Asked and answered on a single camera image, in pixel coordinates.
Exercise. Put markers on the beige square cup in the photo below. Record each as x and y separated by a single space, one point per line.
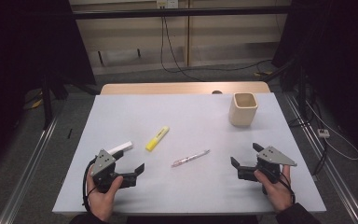
242 113

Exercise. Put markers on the black horizontal bar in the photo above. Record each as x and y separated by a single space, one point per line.
199 12

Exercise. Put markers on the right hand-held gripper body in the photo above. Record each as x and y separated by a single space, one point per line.
273 157

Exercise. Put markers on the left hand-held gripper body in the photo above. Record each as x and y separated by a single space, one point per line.
103 163

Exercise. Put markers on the metal floor rail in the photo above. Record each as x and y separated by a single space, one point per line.
28 174
329 168

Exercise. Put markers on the person's left hand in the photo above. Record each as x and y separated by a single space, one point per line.
101 203

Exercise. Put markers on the white wall socket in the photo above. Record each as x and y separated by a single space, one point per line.
167 3

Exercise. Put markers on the white table board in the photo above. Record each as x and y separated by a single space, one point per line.
186 193

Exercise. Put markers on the person's right hand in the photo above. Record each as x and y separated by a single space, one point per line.
276 193

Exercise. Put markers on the black curtain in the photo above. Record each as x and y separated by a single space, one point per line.
18 62
338 62

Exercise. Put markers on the white printed tube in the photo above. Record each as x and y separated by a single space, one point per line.
121 147

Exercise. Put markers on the white power strip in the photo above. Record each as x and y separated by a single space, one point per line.
323 133

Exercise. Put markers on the clear pen with pink print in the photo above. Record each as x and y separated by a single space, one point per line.
191 158

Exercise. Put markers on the black metal stand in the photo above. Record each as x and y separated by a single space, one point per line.
46 102
301 90

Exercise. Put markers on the wooden table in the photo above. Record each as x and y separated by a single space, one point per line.
167 88

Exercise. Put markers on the yellow highlighter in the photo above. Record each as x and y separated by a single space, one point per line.
157 139

